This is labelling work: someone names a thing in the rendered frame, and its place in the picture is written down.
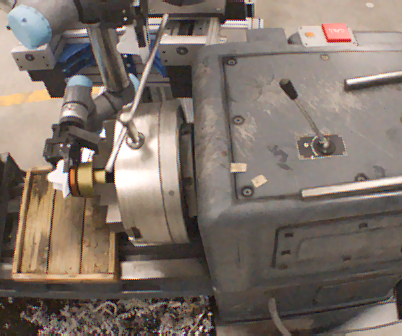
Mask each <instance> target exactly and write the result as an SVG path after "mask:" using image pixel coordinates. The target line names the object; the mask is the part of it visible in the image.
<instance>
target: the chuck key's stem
mask: <svg viewBox="0 0 402 336"><path fill-rule="evenodd" d="M120 122H121V124H122V125H124V126H127V127H129V130H128V132H127V136H128V138H131V140H132V142H131V143H136V144H138V143H139V140H140V138H139V137H138V130H137V129H136V126H135V123H134V120H133V118H132V117H131V113H130V112H125V113H122V114H121V115H120Z"/></svg>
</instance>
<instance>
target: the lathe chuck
mask: <svg viewBox="0 0 402 336"><path fill-rule="evenodd" d="M161 105H162V102H153V103H146V104H139V105H138V108H137V111H136V114H135V116H134V117H133V120H134V123H135V126H136V129H137V130H138V133H140V134H141V135H143V137H144V142H143V143H142V144H141V145H140V146H139V147H138V148H131V147H129V146H128V136H127V135H126V137H125V138H124V141H123V143H122V147H121V149H120V151H119V153H118V155H117V158H116V162H115V164H114V165H113V166H114V178H115V186H116V193H117V199H118V208H119V213H120V217H121V220H122V223H123V226H124V229H127V230H129V229H130V227H134V226H136V227H137V229H140V232H141V234H142V237H139V238H135V236H132V237H129V240H130V241H131V242H132V243H133V244H134V245H135V246H145V245H166V244H176V243H175V242H174V241H173V239H172V237H171V235H170V232H169V228H168V221H167V216H166V212H165V207H164V201H163V195H162V187H161V179H160V169H159V156H158V154H159V114H160V108H161ZM129 107H132V105H130V106H124V107H123V109H121V110H120V111H119V114H118V115H117V119H116V123H115V128H114V138H113V148H114V146H115V144H116V142H117V138H118V136H119V133H120V131H121V130H122V127H123V125H122V124H121V122H120V115H121V114H122V113H125V112H130V110H125V108H129Z"/></svg>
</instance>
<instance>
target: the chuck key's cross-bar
mask: <svg viewBox="0 0 402 336"><path fill-rule="evenodd" d="M168 19H169V15H168V14H166V13H165V14H164V15H163V18H162V20H161V22H160V25H159V28H158V30H157V35H156V38H155V41H154V43H153V46H152V49H151V51H150V55H149V57H148V59H147V62H146V65H145V68H144V73H143V76H142V79H141V81H140V84H139V87H138V89H137V93H136V95H135V98H134V100H133V103H132V107H131V109H130V113H131V117H132V118H133V117H134V116H135V114H136V111H137V108H138V105H139V103H140V100H141V98H142V95H143V92H144V89H145V86H146V83H147V81H148V75H149V72H150V69H151V67H152V64H153V61H154V58H155V56H156V53H157V50H158V48H159V45H160V40H161V37H162V34H163V32H164V29H165V27H166V24H167V21H168ZM128 130H129V127H127V126H124V125H123V127H122V130H121V131H120V133H119V136H118V138H117V142H116V144H115V146H114V148H113V150H112V154H111V156H110V158H109V160H108V162H107V165H106V168H105V171H107V172H111V170H112V168H113V165H114V164H115V162H116V158H117V155H118V153H119V151H120V149H121V147H122V143H123V141H124V138H125V137H126V135H127V132H128Z"/></svg>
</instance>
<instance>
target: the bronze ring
mask: <svg viewBox="0 0 402 336"><path fill-rule="evenodd" d="M105 168H106V167H103V168H95V169H94V168H93V163H92V161H87V162H82V163H80V165H71V166H70V167H69V169H68V187H69V192H70V193H71V195H72V197H83V198H85V199H86V198H94V197H93V189H94V184H110V183H112V174H111V172H107V171H105Z"/></svg>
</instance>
